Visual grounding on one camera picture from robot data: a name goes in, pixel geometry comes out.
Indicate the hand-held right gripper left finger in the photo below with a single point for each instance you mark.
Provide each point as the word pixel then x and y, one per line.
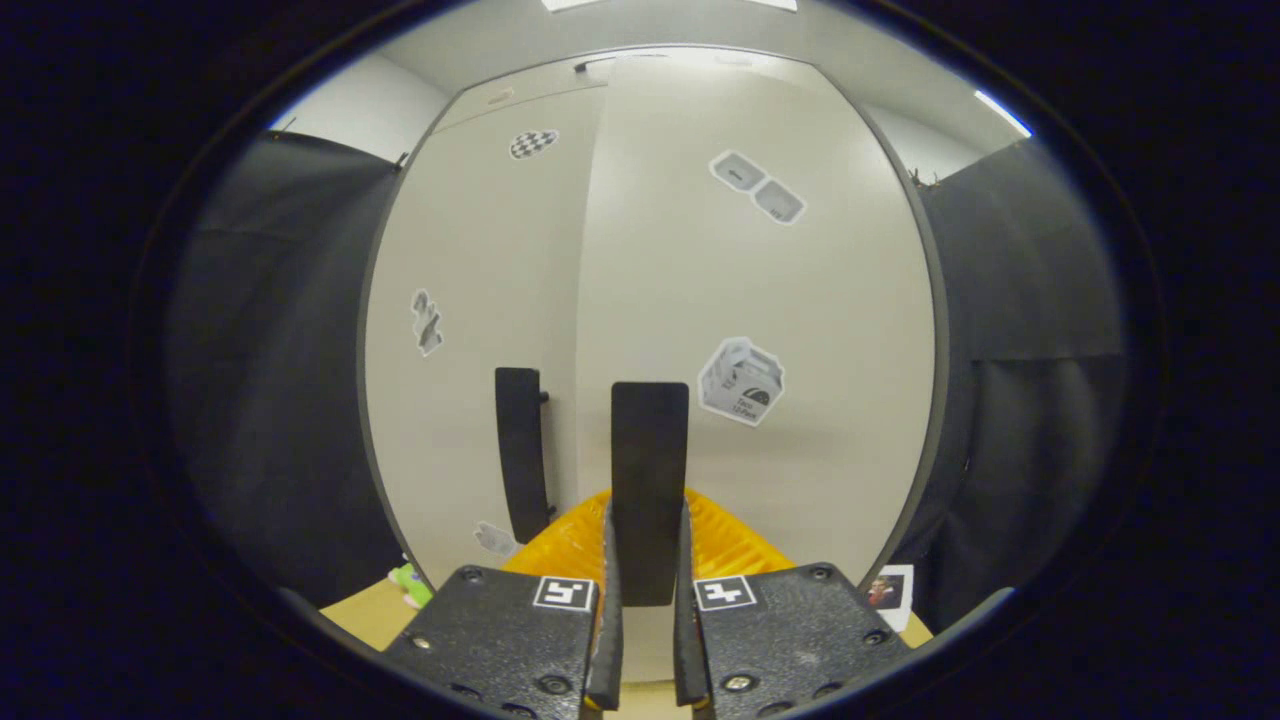
pixel 500 630

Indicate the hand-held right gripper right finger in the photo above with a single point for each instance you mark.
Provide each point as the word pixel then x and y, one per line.
pixel 800 630

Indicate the grey shoe cabinet door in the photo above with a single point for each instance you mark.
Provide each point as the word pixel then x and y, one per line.
pixel 470 250
pixel 820 300

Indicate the grey double-door shoe cabinet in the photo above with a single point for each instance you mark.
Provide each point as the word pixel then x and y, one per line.
pixel 550 85

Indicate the small photo card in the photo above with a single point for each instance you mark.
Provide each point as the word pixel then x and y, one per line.
pixel 890 595

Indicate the green plush toy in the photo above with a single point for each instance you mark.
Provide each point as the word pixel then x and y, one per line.
pixel 412 585

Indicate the ceiling light panel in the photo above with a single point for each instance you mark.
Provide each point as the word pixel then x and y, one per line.
pixel 670 4
pixel 1003 113

